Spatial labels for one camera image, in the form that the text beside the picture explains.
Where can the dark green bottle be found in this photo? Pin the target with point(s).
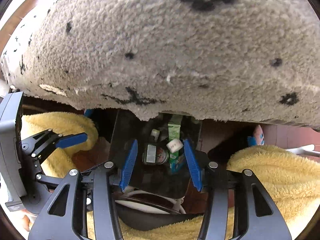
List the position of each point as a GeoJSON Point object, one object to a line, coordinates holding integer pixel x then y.
{"type": "Point", "coordinates": [151, 155]}

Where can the blue pink plush slipper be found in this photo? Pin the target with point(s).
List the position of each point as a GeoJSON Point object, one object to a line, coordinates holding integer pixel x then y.
{"type": "Point", "coordinates": [257, 136]}

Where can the green daisy tube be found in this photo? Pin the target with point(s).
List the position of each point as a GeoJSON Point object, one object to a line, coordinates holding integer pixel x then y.
{"type": "Point", "coordinates": [174, 130]}

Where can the white plastic object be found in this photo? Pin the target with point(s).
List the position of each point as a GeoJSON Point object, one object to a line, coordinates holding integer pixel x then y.
{"type": "Point", "coordinates": [303, 151]}

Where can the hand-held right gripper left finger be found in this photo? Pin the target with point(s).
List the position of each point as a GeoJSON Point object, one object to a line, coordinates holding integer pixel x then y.
{"type": "Point", "coordinates": [128, 165]}

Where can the yellow fluffy clothing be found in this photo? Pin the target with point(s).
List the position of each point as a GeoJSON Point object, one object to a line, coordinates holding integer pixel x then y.
{"type": "Point", "coordinates": [275, 177]}

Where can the black trash bin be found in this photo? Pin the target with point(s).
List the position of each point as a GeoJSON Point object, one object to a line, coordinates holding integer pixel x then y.
{"type": "Point", "coordinates": [160, 182]}

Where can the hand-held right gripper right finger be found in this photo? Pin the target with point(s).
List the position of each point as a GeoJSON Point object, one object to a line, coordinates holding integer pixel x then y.
{"type": "Point", "coordinates": [192, 165]}

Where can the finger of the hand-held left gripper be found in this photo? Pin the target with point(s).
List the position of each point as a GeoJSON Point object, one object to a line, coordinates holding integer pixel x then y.
{"type": "Point", "coordinates": [72, 139]}
{"type": "Point", "coordinates": [47, 179]}

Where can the grey cat print blanket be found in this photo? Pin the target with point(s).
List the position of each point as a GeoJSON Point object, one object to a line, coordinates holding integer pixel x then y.
{"type": "Point", "coordinates": [160, 42]}

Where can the cream bottle with white cap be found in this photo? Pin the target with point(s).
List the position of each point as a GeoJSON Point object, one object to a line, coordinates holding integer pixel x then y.
{"type": "Point", "coordinates": [155, 133]}

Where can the blue packet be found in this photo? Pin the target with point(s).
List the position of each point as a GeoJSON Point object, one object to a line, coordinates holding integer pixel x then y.
{"type": "Point", "coordinates": [176, 166]}

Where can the black white slipper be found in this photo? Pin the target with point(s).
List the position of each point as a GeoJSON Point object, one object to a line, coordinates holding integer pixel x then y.
{"type": "Point", "coordinates": [150, 220]}

